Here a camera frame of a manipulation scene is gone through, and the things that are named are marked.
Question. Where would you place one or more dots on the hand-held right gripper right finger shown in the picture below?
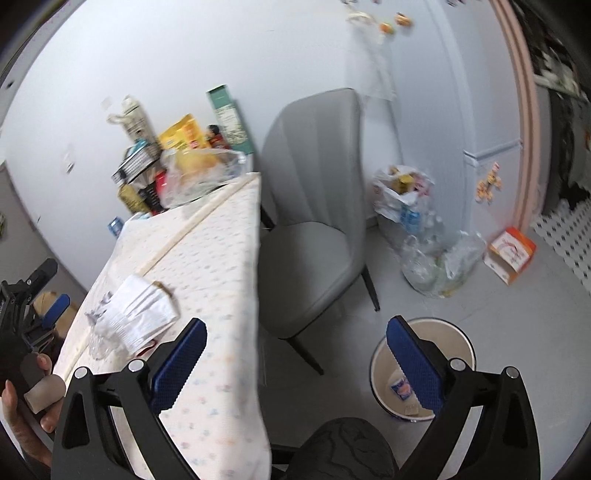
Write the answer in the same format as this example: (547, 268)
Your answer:
(415, 364)

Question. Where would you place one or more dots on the cluster of small magnets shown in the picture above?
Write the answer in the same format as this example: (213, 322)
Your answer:
(489, 181)

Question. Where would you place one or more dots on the blue orange wrapper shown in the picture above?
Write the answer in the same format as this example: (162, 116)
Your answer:
(400, 386)

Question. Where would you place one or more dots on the hanging clear plastic bag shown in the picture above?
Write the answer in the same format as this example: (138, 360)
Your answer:
(376, 69)

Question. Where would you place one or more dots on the person's left hand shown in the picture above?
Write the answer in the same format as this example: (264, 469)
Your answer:
(44, 390)

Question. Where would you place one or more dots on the blue drink can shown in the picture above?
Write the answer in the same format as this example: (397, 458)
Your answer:
(115, 227)

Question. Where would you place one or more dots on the white trash bin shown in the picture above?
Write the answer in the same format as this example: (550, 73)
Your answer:
(443, 337)

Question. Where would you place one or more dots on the white plastic bag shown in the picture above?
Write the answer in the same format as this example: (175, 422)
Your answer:
(392, 198)

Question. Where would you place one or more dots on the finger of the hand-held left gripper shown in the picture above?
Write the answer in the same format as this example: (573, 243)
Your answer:
(57, 308)
(44, 270)

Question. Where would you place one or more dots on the small white wall plate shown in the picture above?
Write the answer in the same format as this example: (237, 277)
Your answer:
(106, 102)

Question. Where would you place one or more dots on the clear plastic wrapper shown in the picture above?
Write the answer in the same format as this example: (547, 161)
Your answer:
(101, 346)

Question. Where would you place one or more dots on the red vase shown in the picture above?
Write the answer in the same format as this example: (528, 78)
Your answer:
(160, 183)

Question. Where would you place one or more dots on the black utensil holder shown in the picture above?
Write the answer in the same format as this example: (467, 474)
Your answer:
(148, 196)

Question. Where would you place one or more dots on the yellow red magnet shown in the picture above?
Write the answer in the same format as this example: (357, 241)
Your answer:
(402, 19)

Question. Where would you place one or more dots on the tan chair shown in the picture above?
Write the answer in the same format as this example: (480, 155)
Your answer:
(40, 301)

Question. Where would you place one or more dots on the white wall switch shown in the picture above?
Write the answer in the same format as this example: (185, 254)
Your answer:
(69, 159)

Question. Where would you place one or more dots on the orange cardboard box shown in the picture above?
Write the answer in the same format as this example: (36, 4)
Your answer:
(510, 256)

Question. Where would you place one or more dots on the grey upholstered chair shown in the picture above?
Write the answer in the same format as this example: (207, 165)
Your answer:
(309, 184)

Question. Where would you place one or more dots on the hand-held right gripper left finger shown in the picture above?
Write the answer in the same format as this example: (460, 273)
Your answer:
(180, 364)

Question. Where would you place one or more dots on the white fridge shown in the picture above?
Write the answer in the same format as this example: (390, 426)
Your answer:
(461, 92)

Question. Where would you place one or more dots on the clear bag of bottles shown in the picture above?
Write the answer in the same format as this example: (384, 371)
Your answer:
(429, 263)

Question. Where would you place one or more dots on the tall green box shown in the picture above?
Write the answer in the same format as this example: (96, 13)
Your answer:
(228, 115)

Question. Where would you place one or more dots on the dark patterned round seat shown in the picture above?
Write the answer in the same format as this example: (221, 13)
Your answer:
(346, 443)

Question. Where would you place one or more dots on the table with floral cloth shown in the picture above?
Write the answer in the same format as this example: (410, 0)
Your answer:
(217, 258)

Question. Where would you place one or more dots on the glass jar of pickles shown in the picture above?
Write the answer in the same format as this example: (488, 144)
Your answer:
(129, 198)

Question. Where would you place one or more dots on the white paper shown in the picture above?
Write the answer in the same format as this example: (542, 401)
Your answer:
(138, 314)

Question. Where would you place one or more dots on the pink door frame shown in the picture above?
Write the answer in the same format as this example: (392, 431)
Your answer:
(526, 138)

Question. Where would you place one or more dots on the yellow snack bag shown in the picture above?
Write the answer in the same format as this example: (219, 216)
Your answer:
(184, 131)

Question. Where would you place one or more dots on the orange round magnet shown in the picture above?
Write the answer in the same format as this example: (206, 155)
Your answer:
(385, 27)

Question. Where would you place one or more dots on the clear bag with bread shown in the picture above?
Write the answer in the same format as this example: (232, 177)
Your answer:
(198, 170)

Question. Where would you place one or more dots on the small tan scrap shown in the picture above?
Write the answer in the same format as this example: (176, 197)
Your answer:
(411, 408)

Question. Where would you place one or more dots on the white dotted floor mat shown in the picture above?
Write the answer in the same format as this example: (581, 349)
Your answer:
(563, 235)

